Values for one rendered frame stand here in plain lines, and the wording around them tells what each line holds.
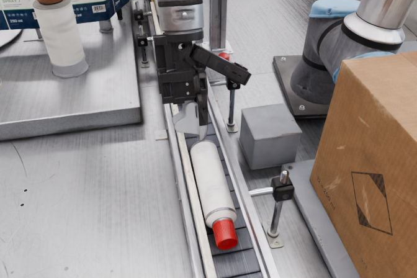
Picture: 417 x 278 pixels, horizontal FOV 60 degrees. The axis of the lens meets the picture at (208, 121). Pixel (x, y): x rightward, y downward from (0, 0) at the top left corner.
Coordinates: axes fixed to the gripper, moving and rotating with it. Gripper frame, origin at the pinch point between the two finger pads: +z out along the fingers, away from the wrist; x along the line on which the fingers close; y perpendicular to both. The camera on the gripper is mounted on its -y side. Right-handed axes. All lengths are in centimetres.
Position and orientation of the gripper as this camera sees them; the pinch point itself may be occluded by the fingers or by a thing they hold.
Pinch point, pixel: (203, 137)
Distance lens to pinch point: 69.2
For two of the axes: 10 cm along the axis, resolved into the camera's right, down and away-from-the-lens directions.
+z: 0.7, 9.3, 3.5
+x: 1.9, 3.3, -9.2
